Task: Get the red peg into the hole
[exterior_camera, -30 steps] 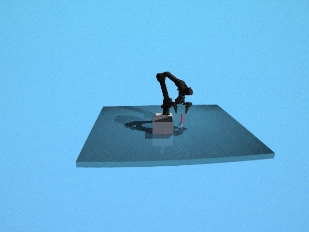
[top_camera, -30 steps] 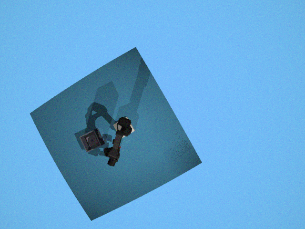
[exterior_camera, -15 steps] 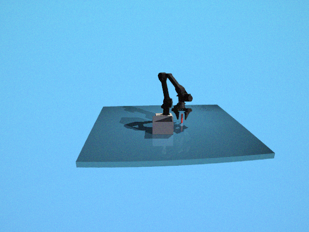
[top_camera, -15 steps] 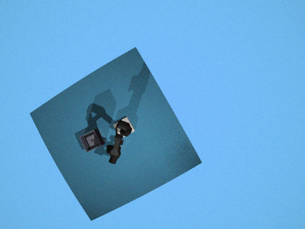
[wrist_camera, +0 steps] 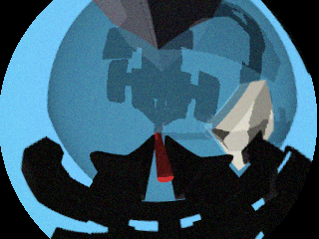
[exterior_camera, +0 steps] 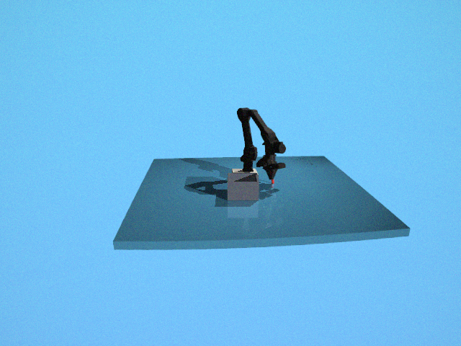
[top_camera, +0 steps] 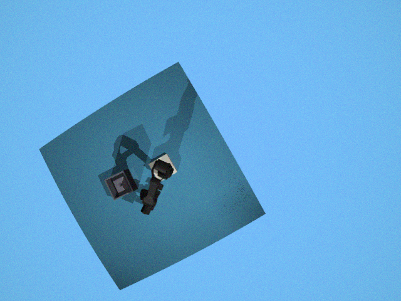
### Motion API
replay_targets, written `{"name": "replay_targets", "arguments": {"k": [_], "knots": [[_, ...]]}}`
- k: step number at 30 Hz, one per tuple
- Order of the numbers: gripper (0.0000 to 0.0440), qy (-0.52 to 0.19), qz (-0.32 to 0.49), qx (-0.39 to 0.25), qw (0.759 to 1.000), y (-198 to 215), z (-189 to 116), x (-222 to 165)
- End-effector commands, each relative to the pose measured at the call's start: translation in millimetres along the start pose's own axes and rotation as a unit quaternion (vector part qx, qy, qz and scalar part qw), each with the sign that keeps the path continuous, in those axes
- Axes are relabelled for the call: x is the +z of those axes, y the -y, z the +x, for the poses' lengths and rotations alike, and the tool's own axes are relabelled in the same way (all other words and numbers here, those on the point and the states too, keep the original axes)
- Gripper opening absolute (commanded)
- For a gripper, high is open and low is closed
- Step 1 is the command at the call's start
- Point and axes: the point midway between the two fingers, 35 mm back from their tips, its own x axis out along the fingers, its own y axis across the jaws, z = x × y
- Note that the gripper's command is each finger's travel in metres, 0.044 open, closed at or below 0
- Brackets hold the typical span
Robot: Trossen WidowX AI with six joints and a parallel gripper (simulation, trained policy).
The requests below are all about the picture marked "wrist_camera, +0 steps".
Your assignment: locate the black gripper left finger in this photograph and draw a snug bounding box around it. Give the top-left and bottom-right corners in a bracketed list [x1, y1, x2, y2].
[89, 135, 156, 202]

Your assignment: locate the red peg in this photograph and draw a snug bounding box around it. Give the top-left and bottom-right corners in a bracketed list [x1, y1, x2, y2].
[155, 132, 174, 183]

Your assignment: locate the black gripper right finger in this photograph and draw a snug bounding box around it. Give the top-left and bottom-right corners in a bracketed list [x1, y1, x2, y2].
[164, 135, 234, 199]

